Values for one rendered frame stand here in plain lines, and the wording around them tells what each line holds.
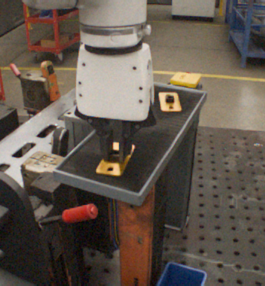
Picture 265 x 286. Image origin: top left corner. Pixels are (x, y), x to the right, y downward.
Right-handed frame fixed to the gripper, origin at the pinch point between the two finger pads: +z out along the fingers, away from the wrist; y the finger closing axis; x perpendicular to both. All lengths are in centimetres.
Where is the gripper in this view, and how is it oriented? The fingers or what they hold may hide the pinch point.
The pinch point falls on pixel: (115, 144)
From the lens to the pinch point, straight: 53.6
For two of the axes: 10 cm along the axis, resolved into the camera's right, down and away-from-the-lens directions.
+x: -2.5, 5.1, -8.2
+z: 0.0, 8.5, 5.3
